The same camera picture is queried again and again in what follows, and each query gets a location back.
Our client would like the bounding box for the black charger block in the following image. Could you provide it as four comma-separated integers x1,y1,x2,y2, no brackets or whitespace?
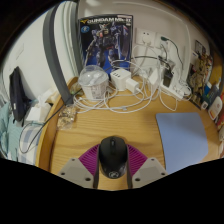
162,69,174,88

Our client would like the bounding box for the tall white charger block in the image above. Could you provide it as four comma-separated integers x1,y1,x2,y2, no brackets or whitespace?
148,68,161,91

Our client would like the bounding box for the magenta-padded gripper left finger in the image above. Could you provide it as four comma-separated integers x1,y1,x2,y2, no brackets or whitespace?
57,143,101,190

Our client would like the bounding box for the light blue mouse pad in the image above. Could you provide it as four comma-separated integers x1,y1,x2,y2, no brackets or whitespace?
155,112,210,175

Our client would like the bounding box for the black cable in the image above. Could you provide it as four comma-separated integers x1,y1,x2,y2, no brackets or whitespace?
18,96,76,155

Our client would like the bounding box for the black bag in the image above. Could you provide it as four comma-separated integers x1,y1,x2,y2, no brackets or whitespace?
8,66,29,123

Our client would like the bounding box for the red tube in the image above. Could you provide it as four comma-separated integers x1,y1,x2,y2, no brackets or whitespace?
216,106,224,130

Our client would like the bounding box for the blue robot model kit box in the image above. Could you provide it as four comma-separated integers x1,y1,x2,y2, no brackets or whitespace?
78,13,134,75

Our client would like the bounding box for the white wall socket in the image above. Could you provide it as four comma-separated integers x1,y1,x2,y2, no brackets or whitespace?
154,33,171,51
134,28,157,48

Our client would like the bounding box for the white multi-port charger cube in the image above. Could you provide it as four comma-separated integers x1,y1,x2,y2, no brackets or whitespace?
109,68,132,91

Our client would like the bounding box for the white tissue pack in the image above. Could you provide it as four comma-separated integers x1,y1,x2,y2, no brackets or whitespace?
25,101,51,123

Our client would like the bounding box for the clear dome-lid plastic cup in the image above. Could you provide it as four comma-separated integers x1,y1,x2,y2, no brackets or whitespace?
78,65,110,100

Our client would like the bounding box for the black computer mouse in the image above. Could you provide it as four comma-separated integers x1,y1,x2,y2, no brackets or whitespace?
98,135,129,179

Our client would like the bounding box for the brown tree-like toy figure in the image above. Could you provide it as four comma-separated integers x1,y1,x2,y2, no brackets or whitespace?
188,53,214,104

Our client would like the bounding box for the white cable tangle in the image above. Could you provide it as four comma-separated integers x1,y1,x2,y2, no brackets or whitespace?
72,44,193,114

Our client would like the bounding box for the grey metal desk frame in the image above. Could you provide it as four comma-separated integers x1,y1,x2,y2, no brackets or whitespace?
42,2,75,105

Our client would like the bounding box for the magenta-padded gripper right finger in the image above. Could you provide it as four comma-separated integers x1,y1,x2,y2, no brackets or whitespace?
125,143,168,190

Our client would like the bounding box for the teal cloth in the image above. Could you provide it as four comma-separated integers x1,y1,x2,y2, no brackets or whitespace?
0,101,21,158

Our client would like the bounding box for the white plug adapter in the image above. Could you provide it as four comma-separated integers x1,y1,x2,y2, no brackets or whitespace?
125,77,141,94

